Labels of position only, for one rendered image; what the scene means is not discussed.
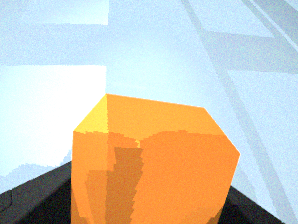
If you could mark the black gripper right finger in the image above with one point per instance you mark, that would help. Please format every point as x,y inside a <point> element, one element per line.
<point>240,209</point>

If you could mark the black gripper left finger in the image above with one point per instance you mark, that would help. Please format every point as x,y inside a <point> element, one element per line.
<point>43,200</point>

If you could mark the orange block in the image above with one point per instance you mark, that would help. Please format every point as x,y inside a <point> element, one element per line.
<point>141,161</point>

